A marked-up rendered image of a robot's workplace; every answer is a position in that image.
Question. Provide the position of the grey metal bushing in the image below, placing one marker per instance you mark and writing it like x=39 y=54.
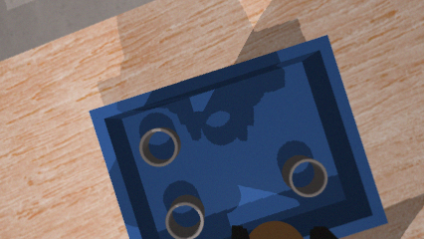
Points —
x=317 y=185
x=180 y=232
x=145 y=152

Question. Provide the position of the blue plastic crate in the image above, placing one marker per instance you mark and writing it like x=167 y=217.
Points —
x=238 y=126

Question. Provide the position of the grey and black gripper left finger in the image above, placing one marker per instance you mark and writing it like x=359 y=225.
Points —
x=238 y=232

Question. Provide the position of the bronze bushing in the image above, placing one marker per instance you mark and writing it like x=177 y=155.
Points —
x=275 y=230

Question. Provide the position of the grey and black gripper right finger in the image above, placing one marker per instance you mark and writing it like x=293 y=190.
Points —
x=321 y=233

